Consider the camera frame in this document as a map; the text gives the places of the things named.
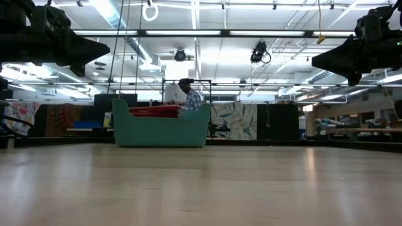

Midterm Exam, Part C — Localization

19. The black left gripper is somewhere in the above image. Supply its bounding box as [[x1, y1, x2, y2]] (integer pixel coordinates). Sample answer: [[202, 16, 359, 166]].
[[31, 27, 111, 78]]

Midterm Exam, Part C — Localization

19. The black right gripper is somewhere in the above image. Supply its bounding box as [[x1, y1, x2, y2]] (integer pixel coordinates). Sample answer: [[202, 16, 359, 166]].
[[312, 33, 398, 87]]

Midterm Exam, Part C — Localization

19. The red popcorn bag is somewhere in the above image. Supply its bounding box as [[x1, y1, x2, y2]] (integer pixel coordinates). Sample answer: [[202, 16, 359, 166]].
[[130, 111, 180, 119], [128, 104, 182, 114]]

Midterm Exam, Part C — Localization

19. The black screen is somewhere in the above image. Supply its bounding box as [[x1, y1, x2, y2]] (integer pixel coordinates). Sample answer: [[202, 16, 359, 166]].
[[93, 93, 138, 109]]

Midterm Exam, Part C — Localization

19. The wooden workbench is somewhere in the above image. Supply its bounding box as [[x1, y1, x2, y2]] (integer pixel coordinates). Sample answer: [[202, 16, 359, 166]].
[[306, 99, 402, 143]]

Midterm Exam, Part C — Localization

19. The brown patterned cloth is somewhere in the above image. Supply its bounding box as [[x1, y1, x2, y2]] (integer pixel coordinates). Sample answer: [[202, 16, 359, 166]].
[[43, 102, 95, 137]]

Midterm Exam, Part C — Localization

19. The blue box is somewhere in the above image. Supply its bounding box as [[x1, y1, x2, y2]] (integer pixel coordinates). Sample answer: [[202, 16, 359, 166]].
[[72, 120, 104, 130]]

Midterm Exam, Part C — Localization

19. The black cabinet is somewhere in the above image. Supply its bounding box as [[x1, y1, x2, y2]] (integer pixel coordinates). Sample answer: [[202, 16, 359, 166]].
[[256, 103, 300, 141]]

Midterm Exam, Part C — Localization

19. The round black ceiling fixture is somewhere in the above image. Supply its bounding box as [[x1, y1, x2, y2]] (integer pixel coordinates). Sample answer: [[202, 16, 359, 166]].
[[173, 48, 188, 62]]

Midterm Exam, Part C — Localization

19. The floral cloth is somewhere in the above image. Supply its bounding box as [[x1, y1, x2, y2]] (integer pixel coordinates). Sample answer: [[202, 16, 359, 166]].
[[3, 100, 42, 137]]

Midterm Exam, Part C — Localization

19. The teal plastic basket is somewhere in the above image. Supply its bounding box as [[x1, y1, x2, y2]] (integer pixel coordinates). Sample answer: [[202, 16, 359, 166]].
[[111, 98, 212, 148]]

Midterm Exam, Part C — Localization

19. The overhead light bar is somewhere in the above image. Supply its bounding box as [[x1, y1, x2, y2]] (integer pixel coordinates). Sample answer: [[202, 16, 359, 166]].
[[72, 28, 357, 39]]

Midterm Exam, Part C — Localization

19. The floral leaf panel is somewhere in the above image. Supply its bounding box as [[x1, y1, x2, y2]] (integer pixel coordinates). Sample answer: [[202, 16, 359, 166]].
[[210, 102, 258, 141]]

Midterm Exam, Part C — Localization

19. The person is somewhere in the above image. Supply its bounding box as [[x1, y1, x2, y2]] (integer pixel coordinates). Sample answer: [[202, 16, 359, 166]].
[[169, 77, 202, 111]]

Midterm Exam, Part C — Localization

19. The black tripod stand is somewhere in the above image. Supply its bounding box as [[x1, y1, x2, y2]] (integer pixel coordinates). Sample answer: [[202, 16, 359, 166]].
[[207, 106, 232, 139]]

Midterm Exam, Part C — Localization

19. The yellow hanging cord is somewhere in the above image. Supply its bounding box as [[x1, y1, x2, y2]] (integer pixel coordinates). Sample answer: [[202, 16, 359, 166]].
[[316, 0, 327, 45]]

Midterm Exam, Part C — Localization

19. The thin hanging cable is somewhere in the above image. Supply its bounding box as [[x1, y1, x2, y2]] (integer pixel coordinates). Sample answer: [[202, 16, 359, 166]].
[[117, 0, 131, 95], [106, 0, 126, 95]]

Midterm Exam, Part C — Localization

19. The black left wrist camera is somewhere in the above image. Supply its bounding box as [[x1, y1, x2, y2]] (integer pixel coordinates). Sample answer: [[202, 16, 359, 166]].
[[30, 4, 72, 31]]

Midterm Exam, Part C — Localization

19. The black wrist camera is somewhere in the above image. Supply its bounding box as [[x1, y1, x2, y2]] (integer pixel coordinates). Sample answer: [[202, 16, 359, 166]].
[[356, 5, 394, 41], [30, 4, 72, 31]]

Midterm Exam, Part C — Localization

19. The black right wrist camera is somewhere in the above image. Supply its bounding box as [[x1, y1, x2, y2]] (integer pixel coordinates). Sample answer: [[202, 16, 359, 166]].
[[356, 5, 394, 41]]

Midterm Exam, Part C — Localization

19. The white hanging ring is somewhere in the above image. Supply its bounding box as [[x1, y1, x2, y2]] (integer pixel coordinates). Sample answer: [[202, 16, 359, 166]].
[[141, 0, 160, 23]]

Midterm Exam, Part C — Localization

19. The black overhead camera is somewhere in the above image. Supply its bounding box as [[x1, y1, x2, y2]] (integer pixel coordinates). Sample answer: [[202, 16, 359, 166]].
[[249, 40, 272, 65]]

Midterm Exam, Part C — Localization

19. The black stand frame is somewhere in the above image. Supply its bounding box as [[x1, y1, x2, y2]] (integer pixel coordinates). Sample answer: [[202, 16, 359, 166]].
[[161, 78, 214, 134]]

